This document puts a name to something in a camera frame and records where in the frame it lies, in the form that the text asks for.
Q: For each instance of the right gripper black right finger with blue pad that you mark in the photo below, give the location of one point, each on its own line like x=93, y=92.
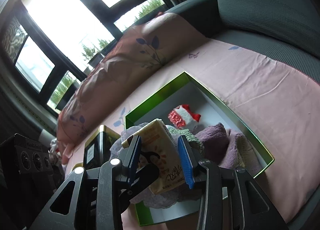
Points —
x=248, y=205

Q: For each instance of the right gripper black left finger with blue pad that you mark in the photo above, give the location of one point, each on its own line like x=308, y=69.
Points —
x=96, y=198

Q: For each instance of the cream tissue pack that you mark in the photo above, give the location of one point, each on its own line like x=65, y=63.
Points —
x=156, y=138

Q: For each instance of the black gold tin box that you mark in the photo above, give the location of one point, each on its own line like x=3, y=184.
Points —
x=97, y=148

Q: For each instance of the purple fleece cloth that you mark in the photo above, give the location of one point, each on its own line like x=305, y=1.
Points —
x=228, y=148

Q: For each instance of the white red small plush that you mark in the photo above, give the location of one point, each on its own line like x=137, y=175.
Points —
x=54, y=153

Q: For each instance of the green knitted cloth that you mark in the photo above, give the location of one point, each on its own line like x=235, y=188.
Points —
x=191, y=138

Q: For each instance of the black device with round knobs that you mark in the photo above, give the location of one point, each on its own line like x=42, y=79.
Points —
x=23, y=156

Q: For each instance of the green cardboard box white inside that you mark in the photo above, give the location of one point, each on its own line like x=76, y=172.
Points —
x=184, y=89

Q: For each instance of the pink bed sheet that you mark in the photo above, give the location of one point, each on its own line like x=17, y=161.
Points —
x=278, y=103

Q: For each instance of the pink floral pillow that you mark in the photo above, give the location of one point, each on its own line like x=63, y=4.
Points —
x=141, y=51

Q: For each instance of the black framed window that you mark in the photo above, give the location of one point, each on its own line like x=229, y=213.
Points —
x=51, y=46

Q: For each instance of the dark grey sofa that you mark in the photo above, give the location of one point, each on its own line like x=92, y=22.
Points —
x=204, y=16

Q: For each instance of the dark grey sofa back cushion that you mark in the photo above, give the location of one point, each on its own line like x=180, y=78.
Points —
x=292, y=21

